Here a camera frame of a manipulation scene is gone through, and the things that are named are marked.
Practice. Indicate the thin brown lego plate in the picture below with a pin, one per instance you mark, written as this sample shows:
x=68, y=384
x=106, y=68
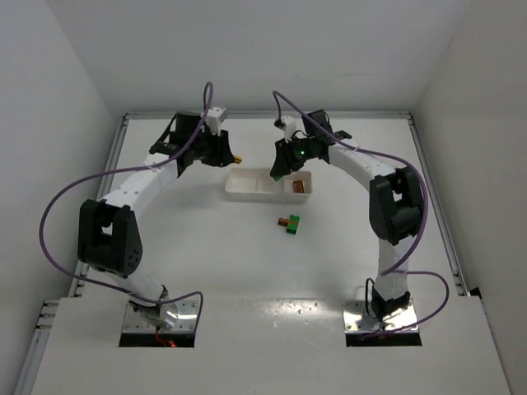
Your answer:
x=283, y=221

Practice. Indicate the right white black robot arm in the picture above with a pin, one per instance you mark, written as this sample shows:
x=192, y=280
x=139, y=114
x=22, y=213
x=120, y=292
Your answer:
x=396, y=203

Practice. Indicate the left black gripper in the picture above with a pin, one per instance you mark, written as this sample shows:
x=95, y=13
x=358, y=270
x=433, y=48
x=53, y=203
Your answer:
x=215, y=148

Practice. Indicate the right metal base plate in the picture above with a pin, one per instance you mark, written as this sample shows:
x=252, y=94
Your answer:
x=358, y=322

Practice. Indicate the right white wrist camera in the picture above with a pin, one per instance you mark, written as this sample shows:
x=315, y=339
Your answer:
x=287, y=124

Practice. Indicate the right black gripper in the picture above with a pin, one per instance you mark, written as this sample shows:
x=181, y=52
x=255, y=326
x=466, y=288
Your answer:
x=286, y=154

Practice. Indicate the green lego brick pair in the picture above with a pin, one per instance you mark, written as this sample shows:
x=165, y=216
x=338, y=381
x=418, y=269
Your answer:
x=292, y=224

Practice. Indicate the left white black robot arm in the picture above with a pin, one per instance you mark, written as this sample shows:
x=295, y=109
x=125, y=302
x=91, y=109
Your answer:
x=109, y=239

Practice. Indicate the white three-compartment tray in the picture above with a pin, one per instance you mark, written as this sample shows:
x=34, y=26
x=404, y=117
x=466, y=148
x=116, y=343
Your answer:
x=256, y=185

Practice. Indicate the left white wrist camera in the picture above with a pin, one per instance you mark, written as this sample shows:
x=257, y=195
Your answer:
x=215, y=118

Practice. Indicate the brown square lego plate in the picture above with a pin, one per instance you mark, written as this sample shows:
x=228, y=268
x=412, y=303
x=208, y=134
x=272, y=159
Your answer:
x=298, y=186

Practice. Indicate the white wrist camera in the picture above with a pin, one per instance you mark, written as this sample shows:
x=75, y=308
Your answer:
x=215, y=118
x=287, y=124

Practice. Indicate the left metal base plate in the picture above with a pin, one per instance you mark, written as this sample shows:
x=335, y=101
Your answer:
x=176, y=318

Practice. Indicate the metal base plate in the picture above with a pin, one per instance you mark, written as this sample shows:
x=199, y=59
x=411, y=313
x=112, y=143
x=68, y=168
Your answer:
x=358, y=322
x=176, y=318

